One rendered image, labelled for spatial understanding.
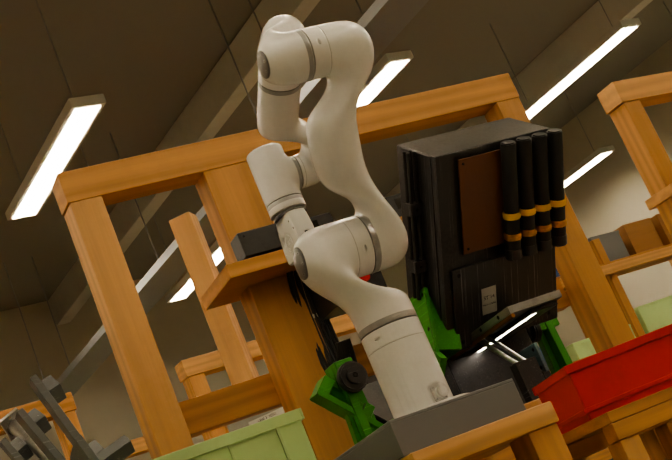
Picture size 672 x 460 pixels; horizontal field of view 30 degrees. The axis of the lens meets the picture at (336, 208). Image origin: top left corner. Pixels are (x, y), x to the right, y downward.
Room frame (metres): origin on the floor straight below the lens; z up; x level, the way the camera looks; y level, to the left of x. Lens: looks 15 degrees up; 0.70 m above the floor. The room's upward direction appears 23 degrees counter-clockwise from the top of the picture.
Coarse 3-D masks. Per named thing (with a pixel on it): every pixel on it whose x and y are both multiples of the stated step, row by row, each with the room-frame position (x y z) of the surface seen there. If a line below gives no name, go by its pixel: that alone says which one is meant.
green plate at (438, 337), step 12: (420, 300) 3.10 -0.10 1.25; (420, 312) 3.10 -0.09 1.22; (432, 312) 3.09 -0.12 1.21; (432, 324) 3.06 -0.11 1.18; (432, 336) 3.06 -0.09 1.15; (444, 336) 3.09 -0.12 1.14; (456, 336) 3.10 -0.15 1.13; (432, 348) 3.07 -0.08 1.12; (444, 348) 3.08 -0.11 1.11; (456, 348) 3.10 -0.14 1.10
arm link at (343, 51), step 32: (320, 32) 2.18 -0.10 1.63; (352, 32) 2.21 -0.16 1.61; (320, 64) 2.19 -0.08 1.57; (352, 64) 2.22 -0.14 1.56; (352, 96) 2.24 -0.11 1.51; (320, 128) 2.25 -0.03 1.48; (352, 128) 2.27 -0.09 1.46; (320, 160) 2.28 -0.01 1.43; (352, 160) 2.29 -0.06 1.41; (352, 192) 2.32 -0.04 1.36; (384, 224) 2.36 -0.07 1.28; (384, 256) 2.38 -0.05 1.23
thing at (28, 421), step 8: (16, 416) 2.02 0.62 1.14; (24, 416) 2.00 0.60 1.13; (32, 416) 2.02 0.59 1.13; (40, 416) 2.01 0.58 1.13; (24, 424) 2.01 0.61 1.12; (32, 424) 2.00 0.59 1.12; (40, 424) 2.01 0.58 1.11; (48, 424) 2.03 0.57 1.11; (32, 432) 2.01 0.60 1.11; (40, 432) 2.01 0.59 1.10; (40, 440) 2.01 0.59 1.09; (48, 440) 2.01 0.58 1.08; (40, 448) 2.04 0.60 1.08; (48, 448) 2.01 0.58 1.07; (56, 448) 2.01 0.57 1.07; (48, 456) 2.04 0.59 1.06; (56, 456) 2.01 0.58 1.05
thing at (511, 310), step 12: (528, 300) 2.99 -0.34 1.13; (540, 300) 3.01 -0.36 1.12; (552, 300) 3.04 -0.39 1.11; (504, 312) 2.98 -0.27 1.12; (516, 312) 2.98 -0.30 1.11; (528, 312) 3.02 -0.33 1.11; (540, 312) 3.07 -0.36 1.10; (492, 324) 3.04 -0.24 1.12; (504, 324) 3.09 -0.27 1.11; (516, 324) 3.10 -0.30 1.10; (480, 336) 3.10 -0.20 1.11; (504, 336) 3.22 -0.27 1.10; (468, 348) 3.17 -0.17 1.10; (480, 348) 3.26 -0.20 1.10
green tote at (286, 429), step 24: (240, 432) 1.87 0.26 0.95; (264, 432) 1.89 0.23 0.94; (288, 432) 1.91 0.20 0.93; (168, 456) 1.82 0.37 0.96; (192, 456) 1.83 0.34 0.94; (216, 456) 1.85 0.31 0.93; (240, 456) 1.87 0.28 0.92; (264, 456) 1.89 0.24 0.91; (288, 456) 1.90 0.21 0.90; (312, 456) 1.92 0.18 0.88
